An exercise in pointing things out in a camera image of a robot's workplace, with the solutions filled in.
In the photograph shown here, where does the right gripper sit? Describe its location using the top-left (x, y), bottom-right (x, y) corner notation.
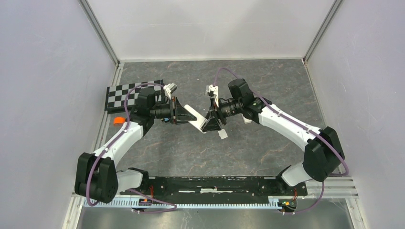
top-left (202, 97), bottom-right (242, 132)

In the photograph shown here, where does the white slotted cable duct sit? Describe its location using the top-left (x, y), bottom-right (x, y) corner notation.
top-left (95, 196), bottom-right (282, 210)

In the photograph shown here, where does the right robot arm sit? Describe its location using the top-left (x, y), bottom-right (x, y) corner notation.
top-left (200, 79), bottom-right (348, 195)

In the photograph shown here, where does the black white checkerboard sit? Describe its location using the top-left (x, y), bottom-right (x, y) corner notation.
top-left (105, 82), bottom-right (165, 114)

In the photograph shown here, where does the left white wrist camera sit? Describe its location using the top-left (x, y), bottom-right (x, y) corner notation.
top-left (163, 83), bottom-right (177, 99)

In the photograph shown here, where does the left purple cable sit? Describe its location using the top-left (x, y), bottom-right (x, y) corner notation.
top-left (85, 83), bottom-right (167, 208)

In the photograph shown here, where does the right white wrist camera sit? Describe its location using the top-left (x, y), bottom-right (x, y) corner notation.
top-left (205, 84), bottom-right (219, 108)

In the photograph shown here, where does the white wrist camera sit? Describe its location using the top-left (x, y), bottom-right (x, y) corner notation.
top-left (205, 84), bottom-right (219, 108)
top-left (163, 83), bottom-right (177, 99)

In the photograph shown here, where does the white long remote control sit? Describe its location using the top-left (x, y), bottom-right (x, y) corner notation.
top-left (242, 115), bottom-right (252, 124)

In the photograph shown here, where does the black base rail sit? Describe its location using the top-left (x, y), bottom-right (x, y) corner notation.
top-left (137, 176), bottom-right (308, 204)

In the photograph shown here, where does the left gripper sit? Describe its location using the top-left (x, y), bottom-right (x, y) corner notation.
top-left (149, 96), bottom-right (196, 125)

